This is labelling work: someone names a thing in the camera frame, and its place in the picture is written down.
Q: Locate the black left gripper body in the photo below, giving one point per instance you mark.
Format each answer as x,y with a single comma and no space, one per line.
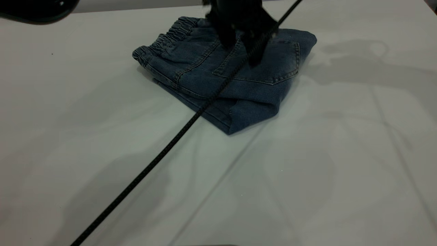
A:
235,12

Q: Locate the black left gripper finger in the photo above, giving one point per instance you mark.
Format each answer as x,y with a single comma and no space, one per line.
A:
228,36
259,44

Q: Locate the blue denim jeans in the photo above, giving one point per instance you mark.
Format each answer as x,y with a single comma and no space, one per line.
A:
259,92

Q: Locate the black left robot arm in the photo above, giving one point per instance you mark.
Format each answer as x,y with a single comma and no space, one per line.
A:
34,10

